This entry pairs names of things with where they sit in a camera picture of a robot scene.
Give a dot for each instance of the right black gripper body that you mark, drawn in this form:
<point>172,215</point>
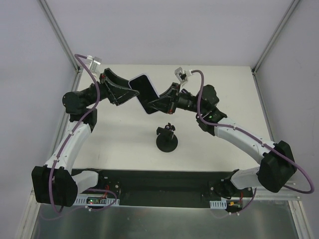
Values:
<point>175,97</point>

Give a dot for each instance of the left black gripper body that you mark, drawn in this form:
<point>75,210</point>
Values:
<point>106,85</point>

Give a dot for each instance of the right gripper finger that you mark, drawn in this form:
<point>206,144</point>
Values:
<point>169,90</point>
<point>162,104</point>

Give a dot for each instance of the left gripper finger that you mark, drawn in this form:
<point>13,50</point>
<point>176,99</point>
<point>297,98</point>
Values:
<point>110,76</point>
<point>120,95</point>

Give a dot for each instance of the black phone lavender case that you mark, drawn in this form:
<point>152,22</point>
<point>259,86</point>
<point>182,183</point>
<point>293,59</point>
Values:
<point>147,92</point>

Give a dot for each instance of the black phone stand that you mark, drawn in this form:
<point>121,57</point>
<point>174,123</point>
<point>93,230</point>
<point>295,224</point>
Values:
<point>166,140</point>

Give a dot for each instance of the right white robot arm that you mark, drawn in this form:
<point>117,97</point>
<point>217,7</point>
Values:
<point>272,171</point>

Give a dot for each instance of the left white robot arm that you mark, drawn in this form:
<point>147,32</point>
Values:
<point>53,183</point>

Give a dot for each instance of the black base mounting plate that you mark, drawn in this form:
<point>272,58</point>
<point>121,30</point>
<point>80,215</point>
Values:
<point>181,189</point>

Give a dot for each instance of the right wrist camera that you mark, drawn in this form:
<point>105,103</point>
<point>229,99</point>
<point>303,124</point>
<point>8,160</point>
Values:
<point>182,75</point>

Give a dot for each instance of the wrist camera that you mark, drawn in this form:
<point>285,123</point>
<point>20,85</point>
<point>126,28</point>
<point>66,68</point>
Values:
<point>94,64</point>
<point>182,75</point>

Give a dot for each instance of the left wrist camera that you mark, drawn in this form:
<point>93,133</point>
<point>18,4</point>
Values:
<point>94,64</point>

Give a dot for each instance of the right aluminium frame post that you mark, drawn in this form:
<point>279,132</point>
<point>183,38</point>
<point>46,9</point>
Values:
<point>276,34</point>

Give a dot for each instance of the aluminium frame post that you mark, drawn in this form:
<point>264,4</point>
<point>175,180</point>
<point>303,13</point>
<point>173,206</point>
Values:
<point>276,34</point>
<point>58,33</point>

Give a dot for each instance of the left aluminium frame post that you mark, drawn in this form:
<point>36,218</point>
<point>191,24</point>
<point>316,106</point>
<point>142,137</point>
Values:
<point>58,33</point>

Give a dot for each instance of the left white cable duct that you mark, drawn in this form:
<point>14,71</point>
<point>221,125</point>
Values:
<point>95,201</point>

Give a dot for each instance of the white cable duct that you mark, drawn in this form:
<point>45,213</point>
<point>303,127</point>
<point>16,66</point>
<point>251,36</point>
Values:
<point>95,201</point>
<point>221,204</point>

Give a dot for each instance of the right white cable duct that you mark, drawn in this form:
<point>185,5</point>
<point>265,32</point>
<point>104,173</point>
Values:
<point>221,204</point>

